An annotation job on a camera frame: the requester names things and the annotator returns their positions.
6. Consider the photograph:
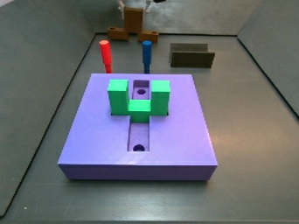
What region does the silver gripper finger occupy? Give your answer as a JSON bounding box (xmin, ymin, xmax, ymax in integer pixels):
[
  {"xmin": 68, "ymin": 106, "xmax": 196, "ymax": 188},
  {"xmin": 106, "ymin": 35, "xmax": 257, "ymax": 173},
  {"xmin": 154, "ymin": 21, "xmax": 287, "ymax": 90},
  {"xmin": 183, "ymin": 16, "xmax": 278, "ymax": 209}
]
[
  {"xmin": 144, "ymin": 0, "xmax": 152, "ymax": 13},
  {"xmin": 118, "ymin": 0, "xmax": 126, "ymax": 19}
]

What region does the brown T-shaped block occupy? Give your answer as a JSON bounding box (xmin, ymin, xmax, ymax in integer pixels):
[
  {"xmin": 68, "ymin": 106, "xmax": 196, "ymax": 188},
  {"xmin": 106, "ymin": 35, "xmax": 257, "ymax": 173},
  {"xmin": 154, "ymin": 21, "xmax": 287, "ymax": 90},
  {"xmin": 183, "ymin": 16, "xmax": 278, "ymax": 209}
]
[{"xmin": 107, "ymin": 7, "xmax": 159, "ymax": 43}]

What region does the purple base board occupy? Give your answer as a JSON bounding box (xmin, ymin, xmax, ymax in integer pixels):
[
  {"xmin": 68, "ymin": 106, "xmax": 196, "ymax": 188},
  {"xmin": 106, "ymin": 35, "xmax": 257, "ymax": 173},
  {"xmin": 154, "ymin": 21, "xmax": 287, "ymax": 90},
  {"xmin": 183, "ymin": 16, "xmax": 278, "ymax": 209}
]
[{"xmin": 59, "ymin": 73, "xmax": 218, "ymax": 180}]

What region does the blue peg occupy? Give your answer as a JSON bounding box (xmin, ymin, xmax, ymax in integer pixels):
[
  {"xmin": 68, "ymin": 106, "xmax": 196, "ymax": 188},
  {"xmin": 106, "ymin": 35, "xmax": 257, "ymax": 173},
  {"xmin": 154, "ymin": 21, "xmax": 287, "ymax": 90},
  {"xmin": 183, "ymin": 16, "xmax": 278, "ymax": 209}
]
[{"xmin": 143, "ymin": 40, "xmax": 152, "ymax": 74}]

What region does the red peg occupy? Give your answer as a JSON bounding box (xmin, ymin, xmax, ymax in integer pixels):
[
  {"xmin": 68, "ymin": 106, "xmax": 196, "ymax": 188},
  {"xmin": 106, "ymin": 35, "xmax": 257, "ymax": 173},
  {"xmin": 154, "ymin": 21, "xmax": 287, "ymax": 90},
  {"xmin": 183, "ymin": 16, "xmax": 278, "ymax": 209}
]
[{"xmin": 99, "ymin": 40, "xmax": 112, "ymax": 74}]

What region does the green U-shaped block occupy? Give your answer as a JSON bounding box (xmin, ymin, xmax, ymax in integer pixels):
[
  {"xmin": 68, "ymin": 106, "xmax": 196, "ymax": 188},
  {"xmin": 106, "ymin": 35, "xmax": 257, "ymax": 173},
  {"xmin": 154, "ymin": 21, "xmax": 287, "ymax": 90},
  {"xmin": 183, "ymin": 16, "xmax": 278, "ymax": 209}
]
[{"xmin": 107, "ymin": 80, "xmax": 171, "ymax": 123}]

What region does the black U-channel bracket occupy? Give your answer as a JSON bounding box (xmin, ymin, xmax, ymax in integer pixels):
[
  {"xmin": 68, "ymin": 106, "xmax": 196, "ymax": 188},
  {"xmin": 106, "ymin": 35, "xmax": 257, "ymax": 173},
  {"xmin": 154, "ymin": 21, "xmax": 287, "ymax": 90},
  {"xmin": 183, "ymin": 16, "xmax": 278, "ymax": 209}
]
[{"xmin": 170, "ymin": 43, "xmax": 215, "ymax": 68}]

